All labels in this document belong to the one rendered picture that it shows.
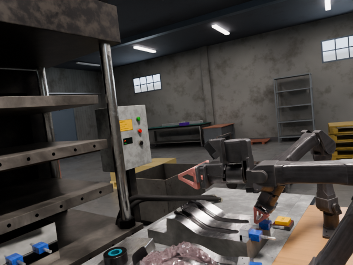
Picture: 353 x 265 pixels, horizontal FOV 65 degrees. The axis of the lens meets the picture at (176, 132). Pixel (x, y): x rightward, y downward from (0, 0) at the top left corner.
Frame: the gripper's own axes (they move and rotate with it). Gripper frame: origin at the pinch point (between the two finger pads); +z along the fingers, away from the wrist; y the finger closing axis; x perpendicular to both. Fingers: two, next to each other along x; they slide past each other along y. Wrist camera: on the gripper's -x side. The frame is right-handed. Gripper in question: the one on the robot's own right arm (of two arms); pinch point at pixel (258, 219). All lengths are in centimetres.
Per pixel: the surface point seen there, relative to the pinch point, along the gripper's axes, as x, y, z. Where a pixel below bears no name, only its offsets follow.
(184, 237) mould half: -20.4, 17.5, 17.8
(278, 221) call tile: 6.1, -17.8, 4.7
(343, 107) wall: -47, -933, 16
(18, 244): -69, 61, 38
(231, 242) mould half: -2.4, 17.7, 4.7
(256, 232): 2.8, 10.9, -1.1
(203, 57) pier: -563, -872, 36
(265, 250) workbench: 8.6, 4.3, 7.6
